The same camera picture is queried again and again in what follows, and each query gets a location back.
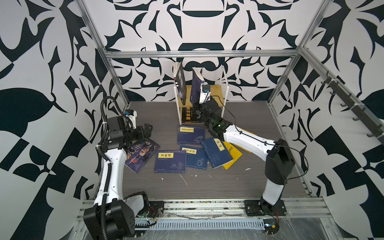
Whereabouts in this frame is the purple book with old man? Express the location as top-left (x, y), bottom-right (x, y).
top-left (190, 68), bottom-right (205, 105)

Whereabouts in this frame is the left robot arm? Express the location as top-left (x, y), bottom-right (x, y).
top-left (84, 96), bottom-right (153, 240)

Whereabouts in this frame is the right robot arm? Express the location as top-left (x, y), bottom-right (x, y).
top-left (194, 98), bottom-right (295, 215)

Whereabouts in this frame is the black book lying in shelf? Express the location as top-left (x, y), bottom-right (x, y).
top-left (181, 107), bottom-right (203, 124)

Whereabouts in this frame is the wooden white bookshelf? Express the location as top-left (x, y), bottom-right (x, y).
top-left (173, 62), bottom-right (229, 125)

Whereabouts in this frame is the black book leaning upright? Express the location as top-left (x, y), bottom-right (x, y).
top-left (173, 62), bottom-right (187, 106)

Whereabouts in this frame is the yellow book under blue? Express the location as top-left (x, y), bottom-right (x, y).
top-left (223, 142), bottom-right (243, 170)

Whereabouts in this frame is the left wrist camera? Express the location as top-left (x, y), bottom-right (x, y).
top-left (125, 109), bottom-right (137, 129)

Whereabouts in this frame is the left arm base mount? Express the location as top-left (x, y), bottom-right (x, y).
top-left (137, 201), bottom-right (165, 218)

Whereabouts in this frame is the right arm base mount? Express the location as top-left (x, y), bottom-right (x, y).
top-left (244, 199), bottom-right (287, 217)

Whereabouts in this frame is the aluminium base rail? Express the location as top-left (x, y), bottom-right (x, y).
top-left (74, 196), bottom-right (334, 223)

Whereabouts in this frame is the wall hook rail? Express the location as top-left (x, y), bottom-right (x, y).
top-left (321, 72), bottom-right (384, 145)

